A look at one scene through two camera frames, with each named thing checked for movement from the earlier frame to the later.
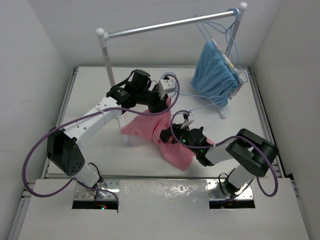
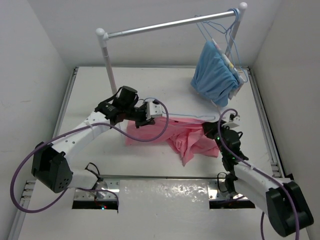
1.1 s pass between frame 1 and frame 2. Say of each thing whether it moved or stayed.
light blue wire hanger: moved
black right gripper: moved
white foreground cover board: stayed
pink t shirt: moved
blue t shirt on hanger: stayed
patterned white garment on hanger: stayed
